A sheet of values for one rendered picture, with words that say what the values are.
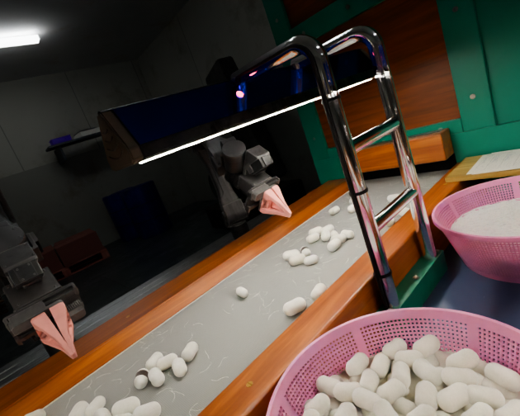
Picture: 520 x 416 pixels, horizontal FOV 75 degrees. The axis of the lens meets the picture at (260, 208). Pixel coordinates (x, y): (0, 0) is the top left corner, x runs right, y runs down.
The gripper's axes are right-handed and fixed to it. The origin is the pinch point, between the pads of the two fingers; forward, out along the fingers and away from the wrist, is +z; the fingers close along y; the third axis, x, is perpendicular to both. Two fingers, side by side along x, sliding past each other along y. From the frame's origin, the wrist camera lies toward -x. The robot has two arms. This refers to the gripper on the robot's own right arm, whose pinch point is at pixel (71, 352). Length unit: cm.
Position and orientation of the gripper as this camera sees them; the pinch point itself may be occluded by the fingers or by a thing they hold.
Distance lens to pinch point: 61.0
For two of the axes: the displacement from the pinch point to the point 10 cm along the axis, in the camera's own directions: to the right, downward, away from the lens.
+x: -1.4, 7.4, 6.6
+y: 6.9, -4.1, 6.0
